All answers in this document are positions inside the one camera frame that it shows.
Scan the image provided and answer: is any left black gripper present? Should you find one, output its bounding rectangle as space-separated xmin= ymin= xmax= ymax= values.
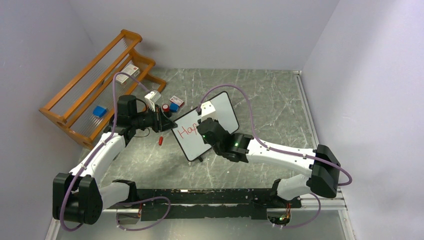
xmin=131 ymin=104 xmax=177 ymax=133

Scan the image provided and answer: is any red marker cap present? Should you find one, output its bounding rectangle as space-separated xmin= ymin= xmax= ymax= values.
xmin=158 ymin=136 xmax=164 ymax=146

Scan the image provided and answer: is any black framed whiteboard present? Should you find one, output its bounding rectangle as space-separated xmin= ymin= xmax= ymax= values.
xmin=172 ymin=91 xmax=240 ymax=161

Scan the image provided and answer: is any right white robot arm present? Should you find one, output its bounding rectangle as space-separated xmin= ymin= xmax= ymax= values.
xmin=197 ymin=118 xmax=341 ymax=207

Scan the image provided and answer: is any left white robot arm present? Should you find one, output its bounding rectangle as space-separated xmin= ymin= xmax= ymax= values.
xmin=52 ymin=95 xmax=177 ymax=226

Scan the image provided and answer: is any blue small block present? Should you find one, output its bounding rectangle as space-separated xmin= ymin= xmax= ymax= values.
xmin=169 ymin=102 xmax=180 ymax=113

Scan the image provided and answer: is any red white small box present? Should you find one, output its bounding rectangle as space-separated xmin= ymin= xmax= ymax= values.
xmin=169 ymin=95 xmax=185 ymax=108

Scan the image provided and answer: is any white red box on rack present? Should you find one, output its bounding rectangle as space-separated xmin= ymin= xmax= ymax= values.
xmin=115 ymin=64 xmax=141 ymax=85

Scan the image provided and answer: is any blue block on rack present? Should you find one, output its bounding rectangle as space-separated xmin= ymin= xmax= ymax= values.
xmin=92 ymin=105 xmax=108 ymax=118

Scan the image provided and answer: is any orange wooden rack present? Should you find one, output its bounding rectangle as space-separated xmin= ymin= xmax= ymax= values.
xmin=39 ymin=29 xmax=167 ymax=149

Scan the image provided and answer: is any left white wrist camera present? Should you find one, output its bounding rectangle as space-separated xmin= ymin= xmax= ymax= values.
xmin=144 ymin=90 xmax=162 ymax=112

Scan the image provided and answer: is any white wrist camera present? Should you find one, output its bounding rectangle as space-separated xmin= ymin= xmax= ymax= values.
xmin=144 ymin=90 xmax=162 ymax=112
xmin=200 ymin=101 xmax=218 ymax=122

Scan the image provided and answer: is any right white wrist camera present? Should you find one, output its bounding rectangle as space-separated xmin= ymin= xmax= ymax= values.
xmin=200 ymin=101 xmax=218 ymax=122

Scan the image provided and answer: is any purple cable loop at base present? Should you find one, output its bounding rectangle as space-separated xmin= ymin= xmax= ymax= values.
xmin=115 ymin=196 xmax=171 ymax=232

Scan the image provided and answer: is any black base frame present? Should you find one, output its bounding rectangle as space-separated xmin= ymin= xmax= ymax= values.
xmin=137 ymin=188 xmax=302 ymax=221

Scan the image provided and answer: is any aluminium rail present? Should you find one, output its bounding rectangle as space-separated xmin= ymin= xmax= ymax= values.
xmin=44 ymin=70 xmax=357 ymax=240

